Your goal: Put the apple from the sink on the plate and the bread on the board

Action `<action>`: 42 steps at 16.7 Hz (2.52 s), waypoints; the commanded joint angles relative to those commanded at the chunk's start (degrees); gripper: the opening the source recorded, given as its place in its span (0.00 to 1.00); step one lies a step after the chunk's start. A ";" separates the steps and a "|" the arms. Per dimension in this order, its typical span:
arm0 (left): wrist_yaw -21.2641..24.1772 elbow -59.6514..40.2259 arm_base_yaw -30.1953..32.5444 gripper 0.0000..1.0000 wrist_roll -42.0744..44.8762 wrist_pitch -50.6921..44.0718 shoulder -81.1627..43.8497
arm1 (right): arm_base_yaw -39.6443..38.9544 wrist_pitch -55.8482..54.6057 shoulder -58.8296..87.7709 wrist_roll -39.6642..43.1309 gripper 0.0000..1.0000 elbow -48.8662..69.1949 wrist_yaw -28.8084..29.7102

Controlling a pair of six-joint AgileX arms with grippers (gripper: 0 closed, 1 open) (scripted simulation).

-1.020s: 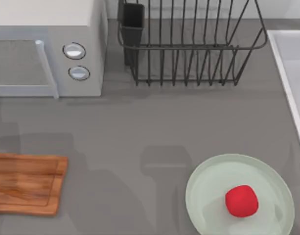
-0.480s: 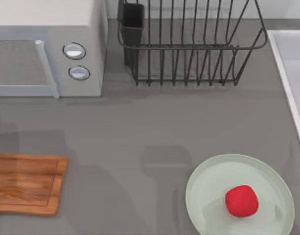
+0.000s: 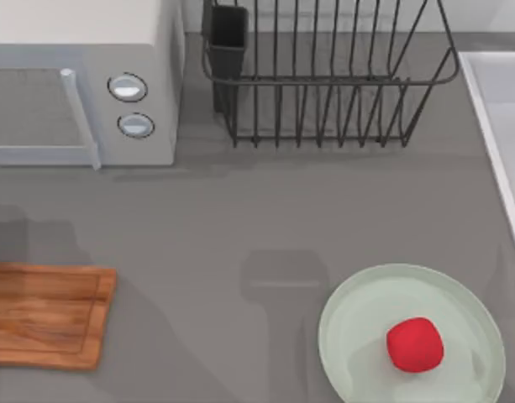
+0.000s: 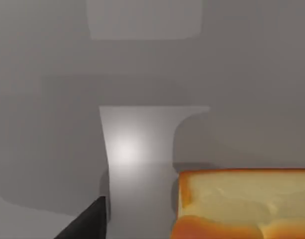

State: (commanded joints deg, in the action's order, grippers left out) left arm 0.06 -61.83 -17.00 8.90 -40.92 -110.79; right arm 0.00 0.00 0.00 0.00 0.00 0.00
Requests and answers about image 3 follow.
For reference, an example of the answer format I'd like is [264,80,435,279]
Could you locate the microwave oven door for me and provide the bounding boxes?
[0,68,99,166]

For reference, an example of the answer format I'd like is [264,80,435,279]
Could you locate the black cutlery holder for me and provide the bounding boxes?
[202,3,250,113]

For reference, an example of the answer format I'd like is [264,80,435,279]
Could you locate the large microwave knob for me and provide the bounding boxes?
[107,72,149,104]

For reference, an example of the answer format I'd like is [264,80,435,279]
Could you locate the microwave door handle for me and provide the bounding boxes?
[60,69,102,170]

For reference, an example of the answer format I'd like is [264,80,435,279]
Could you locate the red apple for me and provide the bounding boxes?
[386,317,445,373]

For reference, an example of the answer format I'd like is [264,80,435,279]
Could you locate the small microwave knob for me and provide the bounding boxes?
[117,112,155,139]

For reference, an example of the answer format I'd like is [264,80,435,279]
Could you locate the wooden cutting board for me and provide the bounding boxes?
[0,262,118,371]

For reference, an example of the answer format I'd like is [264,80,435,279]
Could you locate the pale green plate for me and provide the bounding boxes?
[318,263,507,403]

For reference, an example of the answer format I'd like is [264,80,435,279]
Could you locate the pale microwave oven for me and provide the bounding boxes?
[0,0,186,170]

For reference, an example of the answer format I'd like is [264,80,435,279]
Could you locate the black wire dish rack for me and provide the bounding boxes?
[201,0,460,149]

